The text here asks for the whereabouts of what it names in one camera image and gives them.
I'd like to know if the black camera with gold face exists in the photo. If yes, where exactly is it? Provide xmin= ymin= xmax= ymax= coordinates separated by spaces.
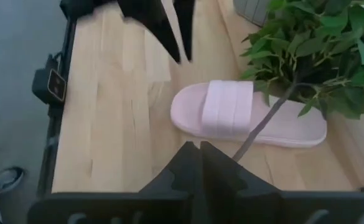
xmin=31 ymin=52 xmax=68 ymax=106

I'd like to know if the person's shoe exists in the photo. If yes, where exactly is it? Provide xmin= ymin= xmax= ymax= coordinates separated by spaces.
xmin=0 ymin=166 xmax=26 ymax=200

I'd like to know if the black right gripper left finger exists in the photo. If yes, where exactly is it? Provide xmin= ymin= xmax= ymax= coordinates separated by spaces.
xmin=139 ymin=141 xmax=203 ymax=224

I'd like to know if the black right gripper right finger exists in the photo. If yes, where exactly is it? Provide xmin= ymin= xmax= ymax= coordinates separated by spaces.
xmin=200 ymin=141 xmax=284 ymax=224

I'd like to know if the pink slide sandal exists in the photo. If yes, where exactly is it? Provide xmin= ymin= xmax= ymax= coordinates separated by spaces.
xmin=170 ymin=80 xmax=328 ymax=149

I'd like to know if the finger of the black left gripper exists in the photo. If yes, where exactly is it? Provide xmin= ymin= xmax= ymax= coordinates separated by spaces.
xmin=172 ymin=0 xmax=197 ymax=62
xmin=118 ymin=0 xmax=182 ymax=65

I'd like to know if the artificial green plant black pot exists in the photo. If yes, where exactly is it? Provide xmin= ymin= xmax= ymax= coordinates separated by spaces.
xmin=232 ymin=0 xmax=364 ymax=162

